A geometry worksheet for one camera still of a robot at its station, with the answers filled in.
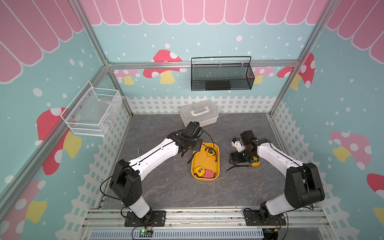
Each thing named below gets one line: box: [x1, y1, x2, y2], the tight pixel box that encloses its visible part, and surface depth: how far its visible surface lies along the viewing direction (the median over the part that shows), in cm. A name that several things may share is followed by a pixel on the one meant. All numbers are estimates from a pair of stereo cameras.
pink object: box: [204, 169, 215, 179], surface depth 89 cm
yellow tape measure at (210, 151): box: [207, 147, 216, 157], surface depth 98 cm
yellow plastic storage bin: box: [191, 142, 220, 182], surface depth 93 cm
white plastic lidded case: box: [180, 99, 219, 127], surface depth 108 cm
